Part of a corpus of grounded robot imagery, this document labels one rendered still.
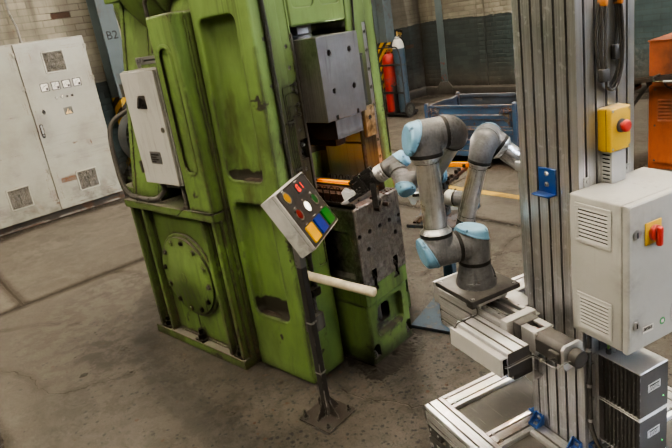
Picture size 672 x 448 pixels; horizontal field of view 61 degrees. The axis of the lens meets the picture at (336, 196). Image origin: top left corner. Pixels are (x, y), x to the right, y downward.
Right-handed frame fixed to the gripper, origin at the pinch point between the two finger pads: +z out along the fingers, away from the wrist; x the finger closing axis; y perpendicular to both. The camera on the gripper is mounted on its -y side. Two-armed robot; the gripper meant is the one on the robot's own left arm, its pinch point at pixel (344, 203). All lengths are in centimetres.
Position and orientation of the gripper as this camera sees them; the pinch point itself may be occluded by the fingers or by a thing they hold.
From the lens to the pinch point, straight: 253.2
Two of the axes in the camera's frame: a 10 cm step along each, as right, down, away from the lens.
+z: -7.5, 5.2, 4.1
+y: -6.0, -7.9, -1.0
